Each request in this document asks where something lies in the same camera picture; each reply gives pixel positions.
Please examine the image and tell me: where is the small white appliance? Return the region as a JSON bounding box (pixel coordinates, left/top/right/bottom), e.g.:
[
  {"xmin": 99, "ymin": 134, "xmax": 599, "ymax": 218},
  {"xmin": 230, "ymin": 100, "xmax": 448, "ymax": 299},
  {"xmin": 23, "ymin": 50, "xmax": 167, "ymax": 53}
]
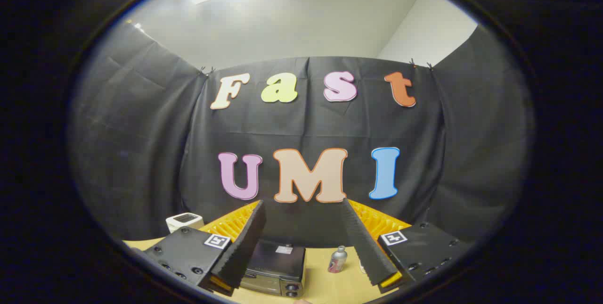
[{"xmin": 165, "ymin": 213, "xmax": 205, "ymax": 234}]

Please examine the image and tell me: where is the black toaster oven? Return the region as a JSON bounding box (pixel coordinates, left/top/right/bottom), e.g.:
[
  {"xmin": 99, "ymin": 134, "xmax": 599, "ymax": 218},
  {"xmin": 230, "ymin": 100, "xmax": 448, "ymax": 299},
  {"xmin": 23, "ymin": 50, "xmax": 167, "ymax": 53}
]
[{"xmin": 238, "ymin": 239, "xmax": 306, "ymax": 298}]

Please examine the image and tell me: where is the small silver pink-label can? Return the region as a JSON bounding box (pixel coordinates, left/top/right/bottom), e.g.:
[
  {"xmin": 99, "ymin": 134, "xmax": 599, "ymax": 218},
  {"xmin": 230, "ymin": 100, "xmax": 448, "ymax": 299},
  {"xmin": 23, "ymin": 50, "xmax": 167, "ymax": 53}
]
[{"xmin": 328, "ymin": 246, "xmax": 348, "ymax": 274}]

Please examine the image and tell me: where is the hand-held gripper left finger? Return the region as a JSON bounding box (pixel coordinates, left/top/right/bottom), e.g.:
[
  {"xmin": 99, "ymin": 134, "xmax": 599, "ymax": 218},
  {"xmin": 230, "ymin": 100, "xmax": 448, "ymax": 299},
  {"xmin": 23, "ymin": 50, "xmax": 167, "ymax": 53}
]
[{"xmin": 133, "ymin": 200, "xmax": 267, "ymax": 297}]

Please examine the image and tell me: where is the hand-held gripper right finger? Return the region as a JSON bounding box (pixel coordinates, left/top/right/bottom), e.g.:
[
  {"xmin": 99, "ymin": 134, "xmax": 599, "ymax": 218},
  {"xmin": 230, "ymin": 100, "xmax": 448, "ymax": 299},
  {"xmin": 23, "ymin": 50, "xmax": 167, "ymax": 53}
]
[{"xmin": 341, "ymin": 198, "xmax": 473, "ymax": 294}]

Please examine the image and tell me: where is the black backdrop cloth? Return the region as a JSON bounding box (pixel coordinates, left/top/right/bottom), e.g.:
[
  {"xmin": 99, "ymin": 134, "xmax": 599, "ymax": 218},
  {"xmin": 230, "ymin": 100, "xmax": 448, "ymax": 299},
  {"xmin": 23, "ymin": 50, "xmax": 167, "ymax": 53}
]
[{"xmin": 69, "ymin": 22, "xmax": 535, "ymax": 248}]

